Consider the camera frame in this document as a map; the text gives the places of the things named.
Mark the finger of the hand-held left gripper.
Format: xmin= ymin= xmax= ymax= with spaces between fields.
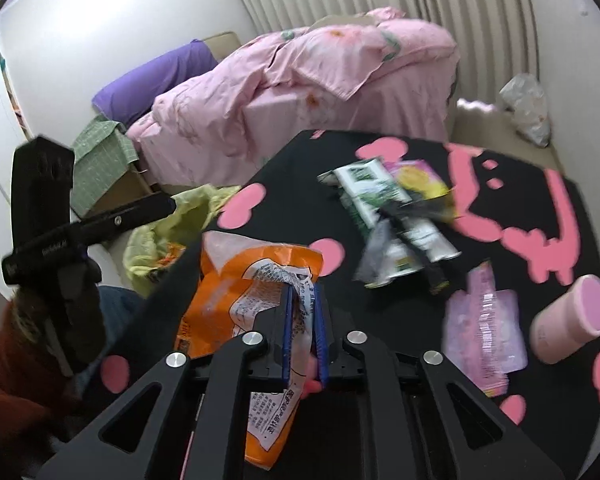
xmin=82 ymin=195 xmax=177 ymax=243

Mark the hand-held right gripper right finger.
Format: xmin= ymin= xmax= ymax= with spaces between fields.
xmin=310 ymin=282 xmax=566 ymax=480

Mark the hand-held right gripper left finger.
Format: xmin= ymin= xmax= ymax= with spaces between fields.
xmin=35 ymin=285 xmax=301 ymax=480

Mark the yellow plastic bin liner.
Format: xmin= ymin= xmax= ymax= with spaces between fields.
xmin=122 ymin=185 xmax=241 ymax=298

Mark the orange snack packet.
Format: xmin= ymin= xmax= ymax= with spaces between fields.
xmin=180 ymin=230 xmax=326 ymax=471

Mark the clear plastic wrapper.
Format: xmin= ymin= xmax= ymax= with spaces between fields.
xmin=355 ymin=220 xmax=396 ymax=288

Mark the black stick sachet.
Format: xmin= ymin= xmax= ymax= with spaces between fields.
xmin=380 ymin=200 xmax=461 ymax=296

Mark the green white packet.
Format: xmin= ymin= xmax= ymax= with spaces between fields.
xmin=380 ymin=210 xmax=462 ymax=281
xmin=317 ymin=157 xmax=413 ymax=233

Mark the pink see-through packet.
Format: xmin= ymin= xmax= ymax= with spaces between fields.
xmin=440 ymin=260 xmax=528 ymax=398

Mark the yellow purple packet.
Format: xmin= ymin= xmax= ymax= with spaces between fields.
xmin=385 ymin=160 xmax=456 ymax=221

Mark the wooden nightstand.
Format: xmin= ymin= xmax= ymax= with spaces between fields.
xmin=87 ymin=157 xmax=156 ymax=221

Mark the green checked cloth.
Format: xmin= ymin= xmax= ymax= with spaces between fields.
xmin=70 ymin=114 xmax=141 ymax=218

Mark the person's jeans leg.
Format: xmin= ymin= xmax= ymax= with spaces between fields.
xmin=97 ymin=285 xmax=148 ymax=356

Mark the purple pillow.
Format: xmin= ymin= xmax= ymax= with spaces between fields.
xmin=91 ymin=39 xmax=221 ymax=128

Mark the bed with pink floral sheet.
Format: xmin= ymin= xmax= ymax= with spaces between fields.
xmin=127 ymin=50 xmax=461 ymax=191

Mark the pink floral duvet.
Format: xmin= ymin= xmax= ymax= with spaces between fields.
xmin=127 ymin=7 xmax=456 ymax=171

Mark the beige headboard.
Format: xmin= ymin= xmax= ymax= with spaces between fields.
xmin=202 ymin=31 xmax=243 ymax=58

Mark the pink jar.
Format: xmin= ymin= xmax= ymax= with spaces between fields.
xmin=529 ymin=274 xmax=600 ymax=366

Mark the clear plastic bag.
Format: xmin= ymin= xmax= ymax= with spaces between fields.
xmin=499 ymin=74 xmax=552 ymax=147

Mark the white pleated curtain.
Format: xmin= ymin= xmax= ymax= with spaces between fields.
xmin=215 ymin=0 xmax=538 ymax=111

